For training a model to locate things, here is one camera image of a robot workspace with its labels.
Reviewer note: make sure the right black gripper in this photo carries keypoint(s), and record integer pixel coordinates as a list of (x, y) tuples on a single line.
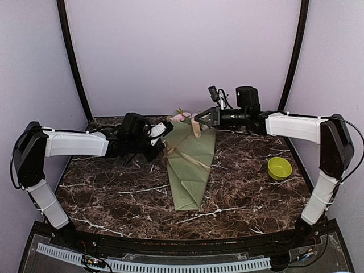
[(215, 115)]

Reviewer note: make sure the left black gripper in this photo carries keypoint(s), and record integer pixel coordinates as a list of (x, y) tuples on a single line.
[(158, 149)]

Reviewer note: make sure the tan ribbon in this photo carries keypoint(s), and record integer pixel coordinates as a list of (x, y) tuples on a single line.
[(186, 147)]

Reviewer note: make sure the pink rose fake flower stem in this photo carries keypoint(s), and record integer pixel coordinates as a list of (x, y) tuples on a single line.
[(180, 116)]

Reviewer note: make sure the green and pink wrapping paper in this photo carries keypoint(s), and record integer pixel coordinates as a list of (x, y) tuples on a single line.
[(187, 190)]

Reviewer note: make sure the lime green plastic bowl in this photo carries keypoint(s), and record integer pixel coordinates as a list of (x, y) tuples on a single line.
[(279, 168)]

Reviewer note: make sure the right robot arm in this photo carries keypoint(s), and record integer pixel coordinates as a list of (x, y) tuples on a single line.
[(328, 135)]

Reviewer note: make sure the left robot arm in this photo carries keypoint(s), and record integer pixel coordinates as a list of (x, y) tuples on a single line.
[(133, 136)]

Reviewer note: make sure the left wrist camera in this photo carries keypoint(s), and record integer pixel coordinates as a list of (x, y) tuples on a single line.
[(160, 130)]

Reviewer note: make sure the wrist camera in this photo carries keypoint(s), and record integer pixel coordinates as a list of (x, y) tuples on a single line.
[(160, 130), (219, 97)]

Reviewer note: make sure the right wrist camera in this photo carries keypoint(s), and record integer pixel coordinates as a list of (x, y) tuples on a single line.
[(219, 97)]

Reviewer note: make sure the white slotted cable duct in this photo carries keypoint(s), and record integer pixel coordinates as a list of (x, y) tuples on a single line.
[(139, 263)]

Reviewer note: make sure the black front table rail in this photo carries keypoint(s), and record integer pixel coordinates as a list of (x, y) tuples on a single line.
[(105, 244)]

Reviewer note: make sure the right black frame post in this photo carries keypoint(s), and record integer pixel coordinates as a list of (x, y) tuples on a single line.
[(303, 14)]

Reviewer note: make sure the black frame post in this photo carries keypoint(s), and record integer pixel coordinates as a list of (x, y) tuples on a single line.
[(303, 14), (66, 32)]

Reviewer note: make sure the left black frame post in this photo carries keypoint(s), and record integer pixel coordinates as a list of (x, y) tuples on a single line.
[(66, 32)]

